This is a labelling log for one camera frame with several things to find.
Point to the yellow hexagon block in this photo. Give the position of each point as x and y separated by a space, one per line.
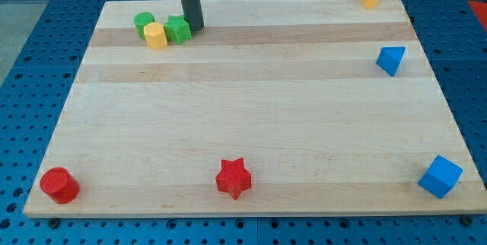
155 36

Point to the blue cube block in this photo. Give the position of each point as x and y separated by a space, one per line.
441 177

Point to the green cylinder block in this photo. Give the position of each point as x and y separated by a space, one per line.
140 21

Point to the blue triangle block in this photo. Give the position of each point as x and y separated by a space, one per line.
389 59

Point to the red star block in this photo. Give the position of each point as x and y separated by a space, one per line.
233 178

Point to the green star block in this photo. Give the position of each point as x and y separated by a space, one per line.
177 29

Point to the red cylinder block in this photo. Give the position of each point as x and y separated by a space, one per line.
59 185

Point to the light wooden board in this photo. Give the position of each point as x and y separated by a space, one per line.
290 86

